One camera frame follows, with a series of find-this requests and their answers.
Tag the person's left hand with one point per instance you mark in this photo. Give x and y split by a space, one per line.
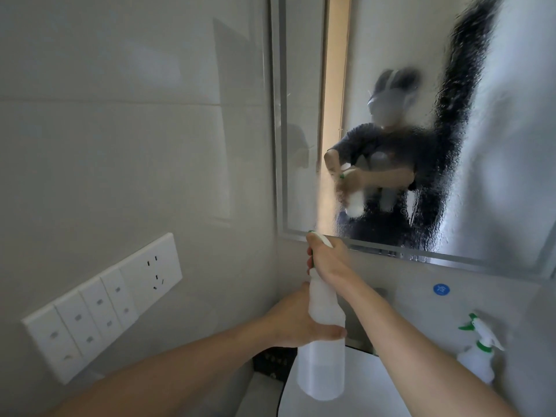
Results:
291 325

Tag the person's right hand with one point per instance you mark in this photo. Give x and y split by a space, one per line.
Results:
332 260

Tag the white spray bottle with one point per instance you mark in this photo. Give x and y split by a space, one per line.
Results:
475 362
321 369

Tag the rectangular wall mirror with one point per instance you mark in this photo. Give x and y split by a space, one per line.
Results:
304 82

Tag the person's left forearm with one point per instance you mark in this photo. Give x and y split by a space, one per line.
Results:
173 373

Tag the person's right forearm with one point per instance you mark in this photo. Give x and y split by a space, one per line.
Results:
412 356

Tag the black tray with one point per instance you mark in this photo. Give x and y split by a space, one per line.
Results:
273 362

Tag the white sink basin black rim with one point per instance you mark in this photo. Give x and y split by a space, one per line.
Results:
369 386

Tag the blue round sticker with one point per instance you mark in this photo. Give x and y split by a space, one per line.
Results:
441 289

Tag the white wall switch socket panel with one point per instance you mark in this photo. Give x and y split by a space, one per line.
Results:
95 312

